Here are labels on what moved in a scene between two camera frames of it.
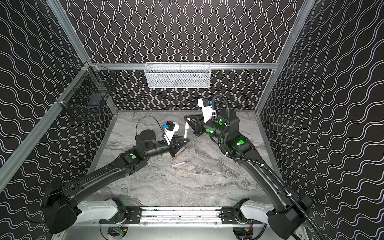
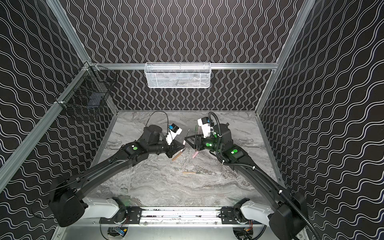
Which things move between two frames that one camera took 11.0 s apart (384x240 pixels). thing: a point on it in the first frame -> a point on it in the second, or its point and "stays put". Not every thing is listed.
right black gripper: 198,126 -> 197,142
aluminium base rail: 180,216 stays put
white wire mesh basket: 177,75 stays put
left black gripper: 173,147 stays put
